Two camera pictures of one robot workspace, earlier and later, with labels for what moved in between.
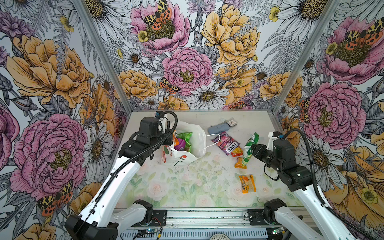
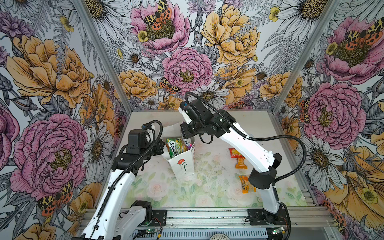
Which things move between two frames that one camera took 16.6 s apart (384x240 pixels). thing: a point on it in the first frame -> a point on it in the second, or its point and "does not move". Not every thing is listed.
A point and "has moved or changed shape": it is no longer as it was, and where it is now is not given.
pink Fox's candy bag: [225, 143] -> [188, 145]
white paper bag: [199, 143] has moved or changed shape
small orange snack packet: [248, 183] does not move
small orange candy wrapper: [239, 163] does not move
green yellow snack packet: [248, 150] -> [175, 146]
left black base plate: [159, 216] does not move
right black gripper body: [267, 156] -> [193, 128]
